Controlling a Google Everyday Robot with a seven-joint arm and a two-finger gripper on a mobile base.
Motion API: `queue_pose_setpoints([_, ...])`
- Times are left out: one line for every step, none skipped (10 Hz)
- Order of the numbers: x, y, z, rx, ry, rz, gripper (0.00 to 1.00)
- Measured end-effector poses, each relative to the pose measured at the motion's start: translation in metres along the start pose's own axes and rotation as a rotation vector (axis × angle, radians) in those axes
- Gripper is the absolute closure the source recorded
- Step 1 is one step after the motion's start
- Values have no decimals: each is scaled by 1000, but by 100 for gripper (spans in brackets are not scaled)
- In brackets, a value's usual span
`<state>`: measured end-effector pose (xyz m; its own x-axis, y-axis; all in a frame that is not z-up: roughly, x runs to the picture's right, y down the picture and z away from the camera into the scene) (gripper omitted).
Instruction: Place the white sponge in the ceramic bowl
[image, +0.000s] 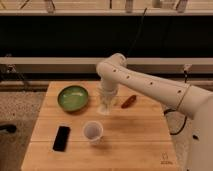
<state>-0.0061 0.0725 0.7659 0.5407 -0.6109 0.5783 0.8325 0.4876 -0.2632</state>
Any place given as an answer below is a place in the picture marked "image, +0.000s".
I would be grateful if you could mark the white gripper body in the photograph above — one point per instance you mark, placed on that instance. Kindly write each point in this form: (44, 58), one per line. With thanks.
(107, 97)

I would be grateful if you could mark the green ceramic bowl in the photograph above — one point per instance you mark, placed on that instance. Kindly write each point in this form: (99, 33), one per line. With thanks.
(73, 98)

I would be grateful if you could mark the black rectangular phone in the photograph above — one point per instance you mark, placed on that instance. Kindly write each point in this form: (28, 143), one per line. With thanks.
(61, 138)

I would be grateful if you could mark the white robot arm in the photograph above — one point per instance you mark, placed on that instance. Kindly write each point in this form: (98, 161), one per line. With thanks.
(192, 101)

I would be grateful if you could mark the brown sausage-shaped object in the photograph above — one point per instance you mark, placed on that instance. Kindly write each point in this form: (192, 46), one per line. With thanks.
(129, 102)

